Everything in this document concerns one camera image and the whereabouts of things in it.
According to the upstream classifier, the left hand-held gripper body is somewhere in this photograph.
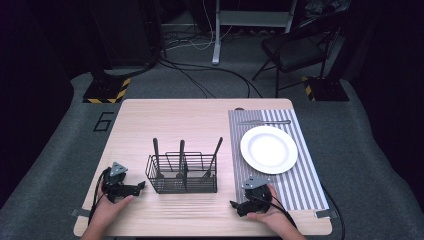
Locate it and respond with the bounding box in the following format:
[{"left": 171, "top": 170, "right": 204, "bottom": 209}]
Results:
[{"left": 100, "top": 161, "right": 141, "bottom": 204}]

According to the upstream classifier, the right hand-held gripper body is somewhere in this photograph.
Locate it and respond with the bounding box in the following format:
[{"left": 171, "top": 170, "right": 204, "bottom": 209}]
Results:
[{"left": 240, "top": 175, "right": 273, "bottom": 215}]

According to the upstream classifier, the person's left hand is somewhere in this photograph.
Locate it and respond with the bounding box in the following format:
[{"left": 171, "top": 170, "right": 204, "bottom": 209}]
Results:
[{"left": 89, "top": 193, "right": 135, "bottom": 231}]

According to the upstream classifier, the person's right hand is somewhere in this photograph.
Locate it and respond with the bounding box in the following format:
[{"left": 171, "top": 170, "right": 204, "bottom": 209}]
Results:
[{"left": 246, "top": 184, "right": 296, "bottom": 234}]

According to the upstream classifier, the grey tape tab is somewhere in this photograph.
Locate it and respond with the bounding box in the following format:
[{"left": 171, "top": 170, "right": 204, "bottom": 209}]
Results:
[
  {"left": 314, "top": 209, "right": 338, "bottom": 220},
  {"left": 70, "top": 208, "right": 92, "bottom": 219}
]

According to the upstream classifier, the grey striped placemat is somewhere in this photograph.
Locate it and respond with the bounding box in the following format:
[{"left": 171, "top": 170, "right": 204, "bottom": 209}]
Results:
[{"left": 227, "top": 108, "right": 330, "bottom": 212}]

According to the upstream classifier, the white round plate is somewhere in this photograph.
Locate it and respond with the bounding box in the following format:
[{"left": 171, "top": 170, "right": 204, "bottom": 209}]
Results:
[{"left": 239, "top": 125, "right": 299, "bottom": 176}]

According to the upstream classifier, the black base with hazard stripes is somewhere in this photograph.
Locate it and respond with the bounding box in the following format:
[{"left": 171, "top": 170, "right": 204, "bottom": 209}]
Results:
[
  {"left": 82, "top": 76, "right": 132, "bottom": 105},
  {"left": 301, "top": 75, "right": 351, "bottom": 102}
]

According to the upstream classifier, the black folding chair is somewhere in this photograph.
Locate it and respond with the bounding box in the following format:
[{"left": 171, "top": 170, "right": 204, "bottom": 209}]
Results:
[{"left": 251, "top": 15, "right": 345, "bottom": 98}]

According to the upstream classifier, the white metal stand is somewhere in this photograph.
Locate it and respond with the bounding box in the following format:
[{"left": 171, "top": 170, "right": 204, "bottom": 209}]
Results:
[{"left": 211, "top": 0, "right": 298, "bottom": 66}]

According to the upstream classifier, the left hand-held gripper cable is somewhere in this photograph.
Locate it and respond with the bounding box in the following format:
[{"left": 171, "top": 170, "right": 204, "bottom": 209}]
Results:
[{"left": 87, "top": 167, "right": 112, "bottom": 225}]

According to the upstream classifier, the hand-held gripper cable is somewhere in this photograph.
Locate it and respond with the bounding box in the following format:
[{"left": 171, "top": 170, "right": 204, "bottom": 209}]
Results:
[
  {"left": 87, "top": 167, "right": 112, "bottom": 225},
  {"left": 265, "top": 193, "right": 298, "bottom": 229}
]

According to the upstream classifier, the right hand-held gripper cable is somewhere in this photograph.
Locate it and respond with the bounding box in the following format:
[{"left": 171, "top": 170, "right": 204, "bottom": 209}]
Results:
[{"left": 265, "top": 193, "right": 298, "bottom": 229}]

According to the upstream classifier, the black-handled spoon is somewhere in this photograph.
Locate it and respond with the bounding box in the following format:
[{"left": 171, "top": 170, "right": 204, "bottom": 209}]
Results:
[
  {"left": 152, "top": 137, "right": 165, "bottom": 178},
  {"left": 175, "top": 139, "right": 188, "bottom": 179}
]

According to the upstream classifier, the black wire cutlery basket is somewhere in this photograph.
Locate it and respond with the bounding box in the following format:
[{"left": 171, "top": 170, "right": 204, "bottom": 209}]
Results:
[{"left": 145, "top": 151, "right": 219, "bottom": 195}]

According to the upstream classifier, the black-handled fork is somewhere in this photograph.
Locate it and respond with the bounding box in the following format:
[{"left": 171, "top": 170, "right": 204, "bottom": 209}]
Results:
[{"left": 199, "top": 136, "right": 224, "bottom": 183}]

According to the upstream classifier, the black cable beside table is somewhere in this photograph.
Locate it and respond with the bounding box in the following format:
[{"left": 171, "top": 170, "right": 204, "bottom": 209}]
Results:
[{"left": 320, "top": 184, "right": 346, "bottom": 240}]

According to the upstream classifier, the black floor cable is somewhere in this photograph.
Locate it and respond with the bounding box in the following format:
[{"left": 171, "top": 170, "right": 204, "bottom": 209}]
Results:
[{"left": 156, "top": 58, "right": 264, "bottom": 100}]

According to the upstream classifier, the white floor cable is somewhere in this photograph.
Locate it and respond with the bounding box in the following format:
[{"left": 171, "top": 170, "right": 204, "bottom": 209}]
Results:
[{"left": 164, "top": 0, "right": 234, "bottom": 52}]

